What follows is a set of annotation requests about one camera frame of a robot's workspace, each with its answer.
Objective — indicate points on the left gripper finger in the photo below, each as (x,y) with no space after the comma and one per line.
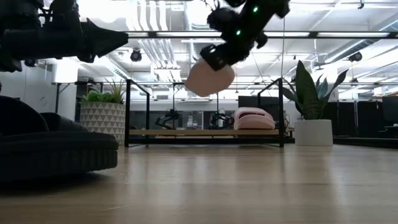
(102,39)

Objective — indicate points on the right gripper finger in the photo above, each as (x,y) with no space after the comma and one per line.
(219,57)

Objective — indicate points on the pink slide sandal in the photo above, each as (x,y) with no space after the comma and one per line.
(208,81)
(253,123)

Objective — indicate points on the black slide sandal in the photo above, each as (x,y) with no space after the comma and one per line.
(56,155)
(62,123)

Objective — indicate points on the black background robot arm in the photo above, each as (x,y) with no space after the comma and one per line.
(221,119)
(169,119)

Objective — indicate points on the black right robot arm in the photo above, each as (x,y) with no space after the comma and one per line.
(280,7)

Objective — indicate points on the black metal wood shelf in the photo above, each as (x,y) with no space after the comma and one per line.
(202,132)

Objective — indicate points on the black background monitor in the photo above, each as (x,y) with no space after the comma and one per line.
(248,101)

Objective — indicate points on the green succulent in patterned pot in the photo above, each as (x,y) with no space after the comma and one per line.
(102,121)

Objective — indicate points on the teal aloe in white pot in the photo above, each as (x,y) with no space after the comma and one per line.
(312,132)

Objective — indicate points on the black ceiling camera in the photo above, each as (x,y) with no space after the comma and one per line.
(136,56)
(355,57)

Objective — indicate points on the black overhead frame beam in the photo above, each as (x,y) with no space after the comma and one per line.
(342,34)

